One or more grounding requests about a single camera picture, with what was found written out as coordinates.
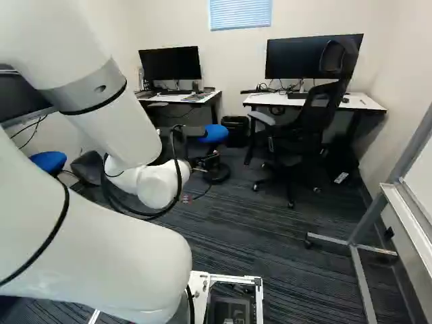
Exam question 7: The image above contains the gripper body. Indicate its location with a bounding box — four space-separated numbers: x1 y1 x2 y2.
190 153 221 175

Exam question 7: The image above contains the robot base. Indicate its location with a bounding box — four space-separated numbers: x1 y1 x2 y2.
88 269 265 324

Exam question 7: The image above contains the black waste bin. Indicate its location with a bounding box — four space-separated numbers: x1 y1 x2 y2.
220 115 250 149

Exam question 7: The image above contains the white desk with black panel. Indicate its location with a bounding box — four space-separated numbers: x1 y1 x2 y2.
134 88 223 136

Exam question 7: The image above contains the small black monitor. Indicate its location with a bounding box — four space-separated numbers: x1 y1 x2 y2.
138 45 203 89

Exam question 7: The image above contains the black mesh office chair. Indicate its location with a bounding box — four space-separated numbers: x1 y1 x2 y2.
247 39 359 209

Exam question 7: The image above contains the black footrest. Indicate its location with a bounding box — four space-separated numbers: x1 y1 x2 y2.
70 150 104 187

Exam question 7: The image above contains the wide black monitor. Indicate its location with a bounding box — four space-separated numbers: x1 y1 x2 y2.
265 33 365 89

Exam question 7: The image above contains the window blind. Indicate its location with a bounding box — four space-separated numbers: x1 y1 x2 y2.
209 0 273 32

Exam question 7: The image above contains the white desk with wide top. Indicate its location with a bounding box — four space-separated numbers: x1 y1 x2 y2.
241 90 388 163

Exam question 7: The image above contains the black monitor with grey edge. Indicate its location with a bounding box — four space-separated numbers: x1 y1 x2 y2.
0 63 55 128

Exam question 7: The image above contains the whiteboard on metal stand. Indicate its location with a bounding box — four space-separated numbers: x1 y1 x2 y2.
304 100 432 324

